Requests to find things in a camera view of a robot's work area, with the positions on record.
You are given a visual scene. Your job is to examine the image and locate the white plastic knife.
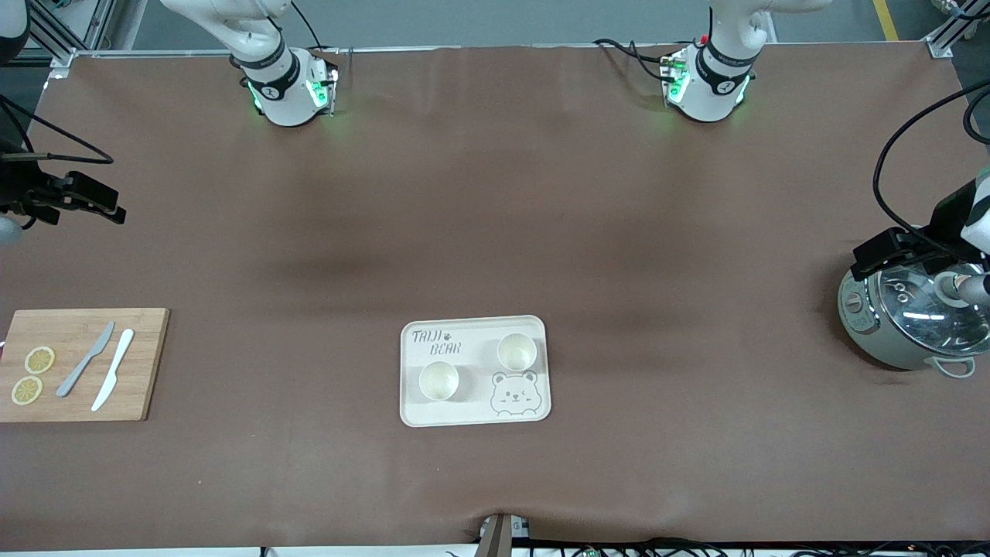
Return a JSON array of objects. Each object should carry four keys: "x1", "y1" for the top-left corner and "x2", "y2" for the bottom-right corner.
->
[{"x1": 91, "y1": 329, "x2": 135, "y2": 412}]

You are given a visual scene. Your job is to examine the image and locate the glass pot lid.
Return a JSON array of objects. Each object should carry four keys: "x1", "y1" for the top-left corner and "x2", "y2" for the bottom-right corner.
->
[{"x1": 874, "y1": 248, "x2": 990, "y2": 357}]

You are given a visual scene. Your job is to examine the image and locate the bamboo cutting board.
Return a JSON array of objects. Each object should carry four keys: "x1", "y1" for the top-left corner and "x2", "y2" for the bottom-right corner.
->
[{"x1": 0, "y1": 308, "x2": 170, "y2": 422}]

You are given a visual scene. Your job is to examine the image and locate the brown table mat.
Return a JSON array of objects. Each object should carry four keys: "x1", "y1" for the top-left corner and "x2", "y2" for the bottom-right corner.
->
[{"x1": 0, "y1": 43, "x2": 990, "y2": 552}]

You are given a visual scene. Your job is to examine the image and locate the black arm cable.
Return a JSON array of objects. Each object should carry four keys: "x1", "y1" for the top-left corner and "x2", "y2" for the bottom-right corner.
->
[
  {"x1": 872, "y1": 80, "x2": 990, "y2": 260},
  {"x1": 0, "y1": 94, "x2": 115, "y2": 166}
]

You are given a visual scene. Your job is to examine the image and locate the grey plastic knife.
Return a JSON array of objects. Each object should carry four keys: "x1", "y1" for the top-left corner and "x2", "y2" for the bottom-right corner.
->
[{"x1": 56, "y1": 321, "x2": 115, "y2": 398}]

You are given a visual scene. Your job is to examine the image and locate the grey-green cooking pot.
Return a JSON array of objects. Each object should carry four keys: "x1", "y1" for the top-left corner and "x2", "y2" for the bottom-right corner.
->
[{"x1": 838, "y1": 224, "x2": 990, "y2": 380}]

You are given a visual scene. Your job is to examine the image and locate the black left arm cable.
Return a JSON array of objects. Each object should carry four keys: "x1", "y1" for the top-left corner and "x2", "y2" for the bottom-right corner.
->
[{"x1": 872, "y1": 80, "x2": 990, "y2": 260}]

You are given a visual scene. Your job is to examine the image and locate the beige bear print tray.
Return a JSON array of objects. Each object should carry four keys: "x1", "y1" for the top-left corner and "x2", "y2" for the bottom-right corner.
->
[{"x1": 399, "y1": 315, "x2": 552, "y2": 428}]

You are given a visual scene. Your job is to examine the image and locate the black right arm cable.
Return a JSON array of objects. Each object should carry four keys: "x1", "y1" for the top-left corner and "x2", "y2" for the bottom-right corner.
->
[{"x1": 0, "y1": 94, "x2": 115, "y2": 166}]

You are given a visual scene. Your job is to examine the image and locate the white IKEA cup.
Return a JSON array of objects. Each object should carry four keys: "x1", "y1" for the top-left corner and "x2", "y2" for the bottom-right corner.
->
[
  {"x1": 497, "y1": 333, "x2": 538, "y2": 372},
  {"x1": 418, "y1": 361, "x2": 460, "y2": 402}
]

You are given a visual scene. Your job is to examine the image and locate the aluminium frame post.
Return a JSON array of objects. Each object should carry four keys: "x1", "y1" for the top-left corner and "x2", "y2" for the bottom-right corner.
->
[
  {"x1": 22, "y1": 0, "x2": 117, "y2": 72},
  {"x1": 927, "y1": 0, "x2": 990, "y2": 60}
]

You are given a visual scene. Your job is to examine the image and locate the black base cables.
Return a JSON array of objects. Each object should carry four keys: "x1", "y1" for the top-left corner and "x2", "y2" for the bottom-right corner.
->
[{"x1": 592, "y1": 37, "x2": 675, "y2": 83}]

